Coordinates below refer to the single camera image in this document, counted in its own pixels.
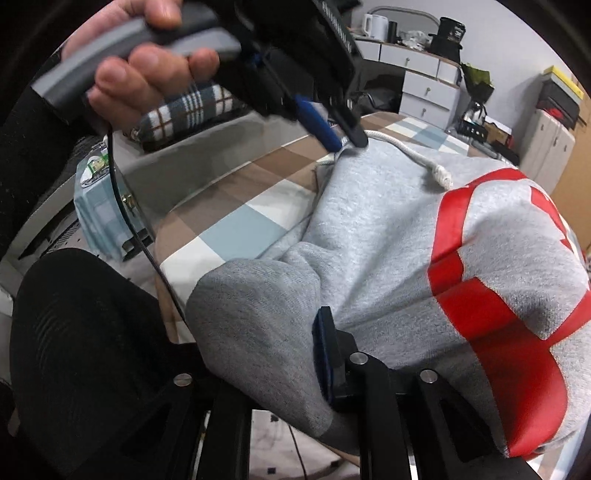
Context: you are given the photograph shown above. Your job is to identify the dark plaid blanket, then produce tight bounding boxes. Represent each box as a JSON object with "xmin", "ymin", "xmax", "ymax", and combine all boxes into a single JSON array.
[{"xmin": 134, "ymin": 83, "xmax": 247, "ymax": 151}]

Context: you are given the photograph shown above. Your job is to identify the person's left hand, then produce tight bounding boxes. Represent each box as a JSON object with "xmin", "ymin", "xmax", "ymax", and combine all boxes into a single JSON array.
[{"xmin": 85, "ymin": 0, "xmax": 221, "ymax": 137}]

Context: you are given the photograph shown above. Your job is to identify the green bag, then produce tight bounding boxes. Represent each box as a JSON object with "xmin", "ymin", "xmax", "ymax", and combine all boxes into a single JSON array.
[{"xmin": 462, "ymin": 62, "xmax": 495, "ymax": 100}]

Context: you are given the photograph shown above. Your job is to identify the wooden door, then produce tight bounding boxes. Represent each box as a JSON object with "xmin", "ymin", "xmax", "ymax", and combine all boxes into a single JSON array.
[{"xmin": 549, "ymin": 124, "xmax": 591, "ymax": 204}]

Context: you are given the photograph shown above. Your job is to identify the white kettle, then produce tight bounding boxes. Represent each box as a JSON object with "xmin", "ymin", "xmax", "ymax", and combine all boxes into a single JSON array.
[{"xmin": 361, "ymin": 13, "xmax": 389, "ymax": 40}]

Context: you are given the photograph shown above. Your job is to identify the white suitcase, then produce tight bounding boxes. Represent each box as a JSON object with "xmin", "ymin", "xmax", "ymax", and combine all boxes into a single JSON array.
[{"xmin": 519, "ymin": 108, "xmax": 578, "ymax": 195}]

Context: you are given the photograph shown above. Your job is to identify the black shoe box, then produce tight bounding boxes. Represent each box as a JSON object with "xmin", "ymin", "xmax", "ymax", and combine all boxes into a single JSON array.
[{"xmin": 538, "ymin": 78, "xmax": 580, "ymax": 125}]

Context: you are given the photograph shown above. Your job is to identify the person's left forearm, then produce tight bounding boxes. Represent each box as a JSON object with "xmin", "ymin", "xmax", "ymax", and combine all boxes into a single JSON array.
[{"xmin": 0, "ymin": 83, "xmax": 112, "ymax": 259}]

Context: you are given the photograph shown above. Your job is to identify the black coffee machine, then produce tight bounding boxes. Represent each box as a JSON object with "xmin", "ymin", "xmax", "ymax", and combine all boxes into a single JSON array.
[{"xmin": 429, "ymin": 16, "xmax": 467, "ymax": 63}]

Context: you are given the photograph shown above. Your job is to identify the grey hoodie with red print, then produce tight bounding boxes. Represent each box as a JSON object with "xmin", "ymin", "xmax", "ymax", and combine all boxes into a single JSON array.
[{"xmin": 185, "ymin": 129, "xmax": 591, "ymax": 460}]

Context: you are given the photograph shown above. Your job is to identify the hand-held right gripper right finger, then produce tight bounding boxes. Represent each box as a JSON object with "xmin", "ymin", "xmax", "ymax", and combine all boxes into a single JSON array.
[{"xmin": 311, "ymin": 307, "xmax": 543, "ymax": 480}]

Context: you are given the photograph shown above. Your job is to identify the brown and blue checkered sheet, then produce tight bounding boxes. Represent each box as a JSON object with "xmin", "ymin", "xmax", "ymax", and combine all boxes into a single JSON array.
[{"xmin": 154, "ymin": 111, "xmax": 518, "ymax": 344}]

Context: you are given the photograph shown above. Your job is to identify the black cable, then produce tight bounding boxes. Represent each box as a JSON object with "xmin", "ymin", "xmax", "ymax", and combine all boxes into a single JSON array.
[{"xmin": 107, "ymin": 129, "xmax": 188, "ymax": 321}]

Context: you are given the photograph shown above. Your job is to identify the table with light blue cloth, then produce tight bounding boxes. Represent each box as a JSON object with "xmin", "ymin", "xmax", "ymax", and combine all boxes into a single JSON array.
[{"xmin": 74, "ymin": 138, "xmax": 155, "ymax": 261}]

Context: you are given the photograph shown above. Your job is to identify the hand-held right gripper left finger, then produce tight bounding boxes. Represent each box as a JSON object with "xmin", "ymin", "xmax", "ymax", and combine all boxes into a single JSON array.
[{"xmin": 69, "ymin": 373, "xmax": 254, "ymax": 480}]

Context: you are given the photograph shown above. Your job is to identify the person's black clad leg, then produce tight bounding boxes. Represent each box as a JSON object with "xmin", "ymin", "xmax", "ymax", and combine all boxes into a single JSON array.
[{"xmin": 9, "ymin": 249, "xmax": 218, "ymax": 480}]

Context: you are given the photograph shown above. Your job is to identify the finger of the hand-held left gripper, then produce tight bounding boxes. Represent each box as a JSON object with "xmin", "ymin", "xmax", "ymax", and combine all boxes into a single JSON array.
[
  {"xmin": 293, "ymin": 95, "xmax": 343, "ymax": 151},
  {"xmin": 330, "ymin": 95, "xmax": 369, "ymax": 148}
]

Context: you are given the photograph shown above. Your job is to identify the white drawer cabinet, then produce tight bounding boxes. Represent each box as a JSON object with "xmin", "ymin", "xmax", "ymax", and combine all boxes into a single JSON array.
[{"xmin": 353, "ymin": 37, "xmax": 462, "ymax": 130}]

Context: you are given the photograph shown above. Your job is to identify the yellow shoe box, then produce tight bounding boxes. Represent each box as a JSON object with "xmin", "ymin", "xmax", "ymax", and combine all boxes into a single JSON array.
[{"xmin": 544, "ymin": 65, "xmax": 585, "ymax": 100}]

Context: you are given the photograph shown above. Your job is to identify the cluttered low shelf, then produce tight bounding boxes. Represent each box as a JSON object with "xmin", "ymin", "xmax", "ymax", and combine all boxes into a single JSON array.
[{"xmin": 455, "ymin": 99, "xmax": 520, "ymax": 162}]

